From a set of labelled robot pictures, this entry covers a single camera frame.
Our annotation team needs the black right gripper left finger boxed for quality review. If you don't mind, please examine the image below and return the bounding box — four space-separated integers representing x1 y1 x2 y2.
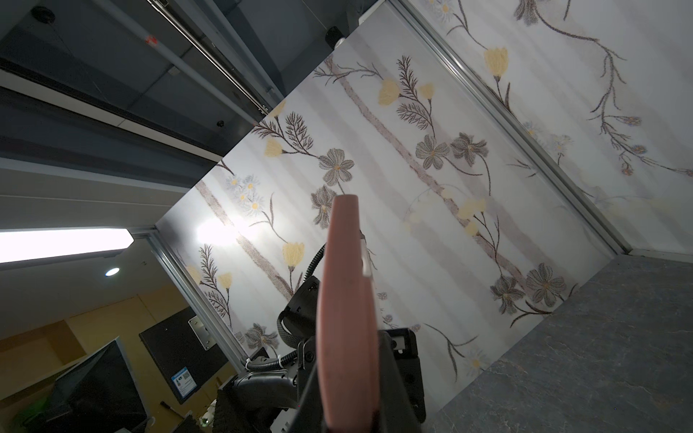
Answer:
288 378 328 433

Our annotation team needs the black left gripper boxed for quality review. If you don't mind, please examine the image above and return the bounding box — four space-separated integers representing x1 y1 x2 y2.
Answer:
294 327 427 426

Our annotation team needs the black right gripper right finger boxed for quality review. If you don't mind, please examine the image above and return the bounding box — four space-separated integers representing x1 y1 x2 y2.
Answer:
373 331 422 433

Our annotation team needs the phone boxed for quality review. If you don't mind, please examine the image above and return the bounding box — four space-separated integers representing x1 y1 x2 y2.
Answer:
317 195 380 432

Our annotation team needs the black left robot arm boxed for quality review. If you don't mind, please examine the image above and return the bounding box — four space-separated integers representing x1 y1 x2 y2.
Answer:
214 276 427 432

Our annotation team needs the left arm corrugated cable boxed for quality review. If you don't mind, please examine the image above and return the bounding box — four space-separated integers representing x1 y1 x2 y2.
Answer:
243 242 328 373

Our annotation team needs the black wall board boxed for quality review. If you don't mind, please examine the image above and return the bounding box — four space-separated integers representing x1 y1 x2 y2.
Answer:
139 308 227 403

